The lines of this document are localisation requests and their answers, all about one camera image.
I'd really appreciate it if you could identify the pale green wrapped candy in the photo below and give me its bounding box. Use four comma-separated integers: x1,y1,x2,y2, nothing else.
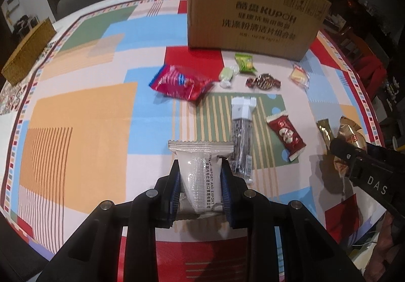
218,66,239,89

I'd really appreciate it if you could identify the dark sesame bar packet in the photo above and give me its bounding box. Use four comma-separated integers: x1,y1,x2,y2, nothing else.
230,97,257,183

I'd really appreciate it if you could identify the white snack packet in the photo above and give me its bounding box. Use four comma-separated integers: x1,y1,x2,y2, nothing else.
168,140,234,215

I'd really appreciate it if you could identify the magenta hawthorn snack bag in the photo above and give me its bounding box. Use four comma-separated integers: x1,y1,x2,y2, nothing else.
149,64,214,102

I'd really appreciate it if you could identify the yellow cake clear packet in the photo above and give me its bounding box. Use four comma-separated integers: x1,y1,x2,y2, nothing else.
289,64,310,90

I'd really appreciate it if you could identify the white shoe rack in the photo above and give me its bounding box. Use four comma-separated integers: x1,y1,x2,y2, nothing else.
12,15,38,39

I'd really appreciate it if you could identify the woven wicker box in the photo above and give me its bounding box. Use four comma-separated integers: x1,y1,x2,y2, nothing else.
1,18,56,86

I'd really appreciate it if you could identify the brown foil chocolate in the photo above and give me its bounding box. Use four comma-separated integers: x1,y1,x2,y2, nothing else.
246,73,281,90

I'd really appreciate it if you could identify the dark red snack packet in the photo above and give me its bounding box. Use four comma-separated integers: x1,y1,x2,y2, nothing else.
266,111,306,161

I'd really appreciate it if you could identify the red wooden chair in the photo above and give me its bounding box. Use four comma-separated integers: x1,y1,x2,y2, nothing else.
329,27,387,100

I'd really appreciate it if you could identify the brown cardboard box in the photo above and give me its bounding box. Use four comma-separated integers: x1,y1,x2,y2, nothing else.
187,0,331,61

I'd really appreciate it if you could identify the person right hand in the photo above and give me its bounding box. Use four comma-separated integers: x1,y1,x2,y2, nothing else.
364,211,404,281

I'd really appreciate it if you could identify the gold foil snack packet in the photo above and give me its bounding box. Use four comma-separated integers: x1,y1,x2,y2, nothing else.
316,116,367,196

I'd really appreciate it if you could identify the colourful patterned tablecloth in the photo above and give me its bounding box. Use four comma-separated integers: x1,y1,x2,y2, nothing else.
1,0,384,259

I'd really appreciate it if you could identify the white intercom panel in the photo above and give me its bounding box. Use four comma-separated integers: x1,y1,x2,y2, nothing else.
6,0,19,15

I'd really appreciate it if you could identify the green snack packet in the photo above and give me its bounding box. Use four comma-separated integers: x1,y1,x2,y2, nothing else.
235,53,257,73

